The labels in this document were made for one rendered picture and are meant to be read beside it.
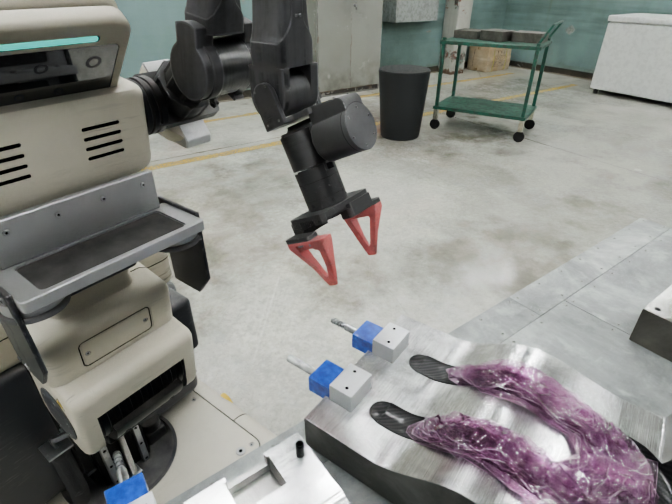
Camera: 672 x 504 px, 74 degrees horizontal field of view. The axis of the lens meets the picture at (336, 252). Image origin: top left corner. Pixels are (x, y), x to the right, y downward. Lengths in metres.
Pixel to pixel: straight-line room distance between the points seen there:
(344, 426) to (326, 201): 0.29
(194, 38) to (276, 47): 0.13
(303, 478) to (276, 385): 1.29
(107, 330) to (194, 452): 0.61
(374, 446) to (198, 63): 0.53
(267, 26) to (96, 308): 0.50
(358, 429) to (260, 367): 1.30
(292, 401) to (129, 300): 1.05
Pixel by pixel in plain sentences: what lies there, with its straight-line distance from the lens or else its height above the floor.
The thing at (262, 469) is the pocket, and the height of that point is 0.87.
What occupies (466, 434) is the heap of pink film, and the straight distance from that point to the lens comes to 0.56.
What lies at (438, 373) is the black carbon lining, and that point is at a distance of 0.69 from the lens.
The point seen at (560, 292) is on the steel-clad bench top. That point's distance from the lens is 1.01.
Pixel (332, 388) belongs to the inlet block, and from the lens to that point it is 0.61.
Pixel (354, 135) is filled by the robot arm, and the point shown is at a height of 1.19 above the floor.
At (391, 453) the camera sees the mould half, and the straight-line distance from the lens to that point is 0.59.
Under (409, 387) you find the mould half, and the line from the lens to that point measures 0.66.
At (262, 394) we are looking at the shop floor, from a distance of 1.79.
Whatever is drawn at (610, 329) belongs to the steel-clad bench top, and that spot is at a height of 0.80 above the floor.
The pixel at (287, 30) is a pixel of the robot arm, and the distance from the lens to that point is 0.57.
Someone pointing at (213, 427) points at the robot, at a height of 0.28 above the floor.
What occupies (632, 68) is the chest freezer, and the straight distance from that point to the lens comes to 7.03.
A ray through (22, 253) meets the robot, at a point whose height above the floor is 1.05.
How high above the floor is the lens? 1.34
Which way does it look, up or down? 32 degrees down
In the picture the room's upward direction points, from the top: straight up
